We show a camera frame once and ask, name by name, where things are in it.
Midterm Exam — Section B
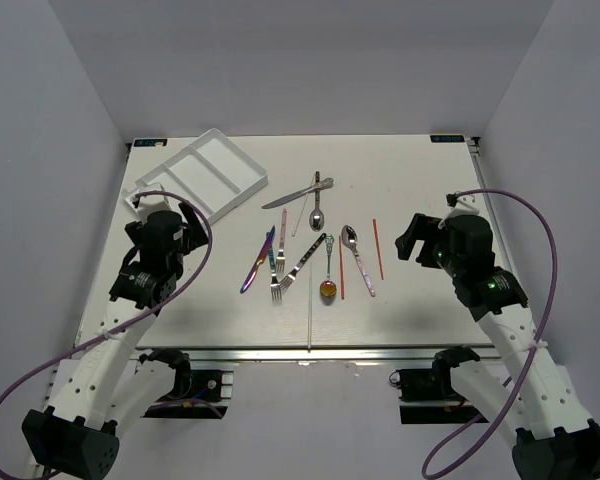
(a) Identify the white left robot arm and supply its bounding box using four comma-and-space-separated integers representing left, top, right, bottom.
22, 196, 212, 479

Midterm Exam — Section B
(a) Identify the orange chopstick left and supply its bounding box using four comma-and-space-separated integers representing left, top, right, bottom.
338, 235, 346, 300

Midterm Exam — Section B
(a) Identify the silver ornate butter knife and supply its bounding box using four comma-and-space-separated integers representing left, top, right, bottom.
261, 177, 334, 210

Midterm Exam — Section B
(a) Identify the iridescent rainbow knife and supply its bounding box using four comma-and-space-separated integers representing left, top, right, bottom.
240, 226, 276, 294

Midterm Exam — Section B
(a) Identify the orange chopstick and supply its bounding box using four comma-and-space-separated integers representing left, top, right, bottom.
338, 235, 346, 300
372, 218, 385, 280

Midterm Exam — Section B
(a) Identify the iridescent gold spoon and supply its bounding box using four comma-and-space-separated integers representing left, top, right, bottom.
319, 234, 337, 305

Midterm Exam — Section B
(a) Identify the white compartment utensil tray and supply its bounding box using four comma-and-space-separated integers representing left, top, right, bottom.
121, 129, 268, 224

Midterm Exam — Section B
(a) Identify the silver spoon dark handle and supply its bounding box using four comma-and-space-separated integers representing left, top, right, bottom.
309, 171, 325, 232

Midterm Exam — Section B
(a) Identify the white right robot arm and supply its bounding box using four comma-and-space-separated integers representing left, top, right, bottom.
395, 214, 600, 479

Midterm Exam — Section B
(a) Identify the green handle fork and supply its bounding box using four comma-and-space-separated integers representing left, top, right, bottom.
268, 228, 282, 304

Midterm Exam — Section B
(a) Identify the blue label sticker right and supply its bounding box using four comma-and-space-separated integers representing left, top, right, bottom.
429, 134, 465, 143

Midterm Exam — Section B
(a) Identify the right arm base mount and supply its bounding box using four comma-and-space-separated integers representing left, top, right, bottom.
388, 346, 481, 425

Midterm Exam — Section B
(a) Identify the orange chopstick right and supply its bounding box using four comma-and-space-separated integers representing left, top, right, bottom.
372, 218, 385, 280

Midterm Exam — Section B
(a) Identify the blue label sticker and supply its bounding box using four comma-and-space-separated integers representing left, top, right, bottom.
429, 134, 465, 143
133, 138, 168, 148

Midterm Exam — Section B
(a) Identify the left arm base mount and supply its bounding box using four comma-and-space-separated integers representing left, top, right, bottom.
136, 348, 233, 420

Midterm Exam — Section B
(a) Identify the dark handle fork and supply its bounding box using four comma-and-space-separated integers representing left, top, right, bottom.
279, 233, 326, 294

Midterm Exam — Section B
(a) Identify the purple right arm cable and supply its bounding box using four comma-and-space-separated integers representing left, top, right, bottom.
421, 188, 559, 479

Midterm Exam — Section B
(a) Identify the silver spoon pink handle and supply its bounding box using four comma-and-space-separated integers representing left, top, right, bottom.
341, 225, 376, 297

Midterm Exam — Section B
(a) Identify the pink handle fork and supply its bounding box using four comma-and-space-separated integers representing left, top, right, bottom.
275, 208, 287, 274

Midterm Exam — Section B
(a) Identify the blue label sticker left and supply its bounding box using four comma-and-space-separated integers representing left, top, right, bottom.
133, 138, 168, 148

